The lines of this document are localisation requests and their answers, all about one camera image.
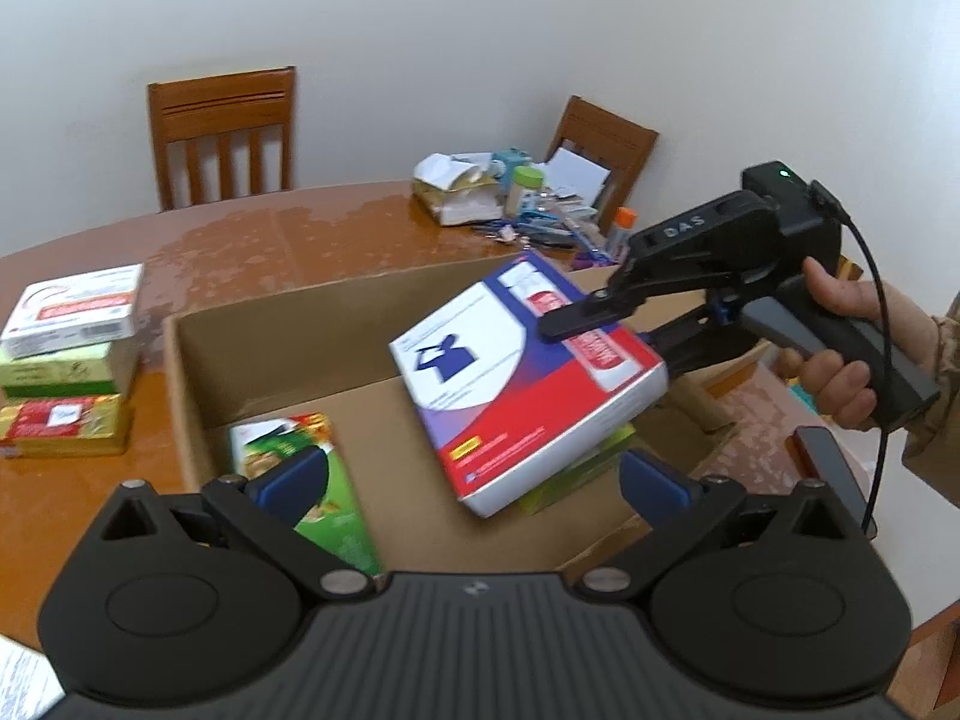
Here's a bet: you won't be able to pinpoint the red blue white medicine box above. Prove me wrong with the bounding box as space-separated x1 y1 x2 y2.
389 254 669 517

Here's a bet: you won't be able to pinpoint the red gold box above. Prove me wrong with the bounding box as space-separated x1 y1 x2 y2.
2 395 132 458

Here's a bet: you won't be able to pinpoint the green tea box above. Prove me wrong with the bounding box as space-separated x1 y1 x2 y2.
2 338 140 400

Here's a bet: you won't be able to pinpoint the beige sleeve right forearm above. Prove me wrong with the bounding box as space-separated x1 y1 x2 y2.
903 299 960 505

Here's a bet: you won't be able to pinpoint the pile of pens and clutter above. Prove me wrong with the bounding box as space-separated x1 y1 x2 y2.
470 193 617 271

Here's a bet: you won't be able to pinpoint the person's right hand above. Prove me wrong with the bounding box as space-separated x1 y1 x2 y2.
773 257 939 429

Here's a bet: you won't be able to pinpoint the green cartoon character box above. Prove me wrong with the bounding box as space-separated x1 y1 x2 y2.
228 413 381 575

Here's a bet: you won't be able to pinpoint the orange cap tube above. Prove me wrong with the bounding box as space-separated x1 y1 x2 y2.
605 206 638 262

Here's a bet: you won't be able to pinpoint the light green box in carton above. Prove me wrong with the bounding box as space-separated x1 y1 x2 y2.
517 424 636 515

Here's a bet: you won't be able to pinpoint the white paper sheet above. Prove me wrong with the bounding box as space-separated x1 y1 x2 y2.
544 148 610 205

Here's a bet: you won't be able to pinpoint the open cardboard box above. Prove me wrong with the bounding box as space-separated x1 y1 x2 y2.
164 255 736 574

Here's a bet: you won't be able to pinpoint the green lid white bottle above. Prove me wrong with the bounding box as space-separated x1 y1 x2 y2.
505 164 544 218

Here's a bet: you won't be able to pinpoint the wooden chair far right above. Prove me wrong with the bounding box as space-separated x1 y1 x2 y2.
547 96 659 232

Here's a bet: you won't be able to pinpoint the wooden chair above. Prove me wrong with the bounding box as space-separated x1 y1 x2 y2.
547 96 659 232
146 65 298 211

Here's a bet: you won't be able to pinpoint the teal small box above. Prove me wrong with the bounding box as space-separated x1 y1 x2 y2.
490 148 530 184

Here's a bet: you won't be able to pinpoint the white papers under phone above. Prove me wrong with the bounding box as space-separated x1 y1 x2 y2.
0 635 64 720

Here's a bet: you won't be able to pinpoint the wooden chair far left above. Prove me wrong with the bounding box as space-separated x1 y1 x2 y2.
146 65 298 211

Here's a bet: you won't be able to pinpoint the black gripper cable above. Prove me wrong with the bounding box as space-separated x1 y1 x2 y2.
808 180 898 538

